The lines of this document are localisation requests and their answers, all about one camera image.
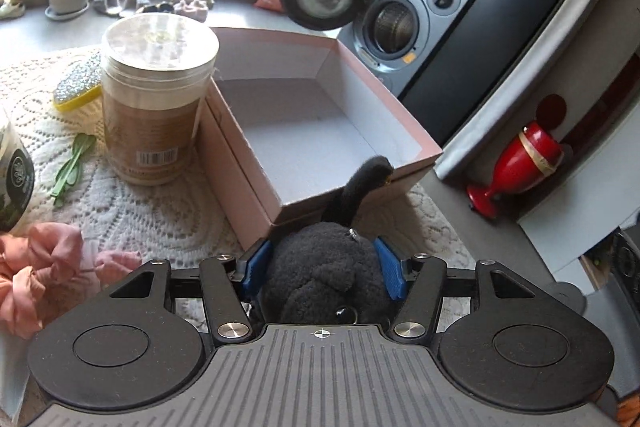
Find grey shelf cabinet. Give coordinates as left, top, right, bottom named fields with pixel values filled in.
left=434, top=0, right=640, bottom=275

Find pink cardboard box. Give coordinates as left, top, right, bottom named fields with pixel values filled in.
left=197, top=26, right=445, bottom=253

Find white lace tablecloth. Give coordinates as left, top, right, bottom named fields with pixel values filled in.
left=0, top=47, right=483, bottom=427

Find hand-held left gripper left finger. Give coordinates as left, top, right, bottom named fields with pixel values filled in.
left=107, top=240, right=274, bottom=343

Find yellow glitter sponge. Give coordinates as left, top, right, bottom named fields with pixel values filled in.
left=52, top=48, right=104, bottom=112

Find dark-lidded round jar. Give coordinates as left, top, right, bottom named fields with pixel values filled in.
left=0, top=107, right=36, bottom=235

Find green plastic clip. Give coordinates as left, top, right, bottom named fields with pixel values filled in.
left=50, top=133, right=98, bottom=208

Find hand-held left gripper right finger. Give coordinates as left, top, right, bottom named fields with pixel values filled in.
left=374, top=237, right=538, bottom=340

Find pink fabric scrunchie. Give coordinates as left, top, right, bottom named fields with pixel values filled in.
left=0, top=223, right=143, bottom=340

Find grey washing machine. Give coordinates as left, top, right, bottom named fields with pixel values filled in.
left=279, top=0, right=493, bottom=100

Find pink fluffy slippers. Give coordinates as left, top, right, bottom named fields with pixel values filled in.
left=172, top=0, right=216, bottom=24

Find black plush toy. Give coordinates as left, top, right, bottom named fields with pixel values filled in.
left=260, top=155, right=396, bottom=324

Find red vase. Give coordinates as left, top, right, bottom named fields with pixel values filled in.
left=466, top=121, right=565, bottom=222

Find tall clear brown-label jar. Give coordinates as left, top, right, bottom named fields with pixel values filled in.
left=101, top=13, right=220, bottom=186

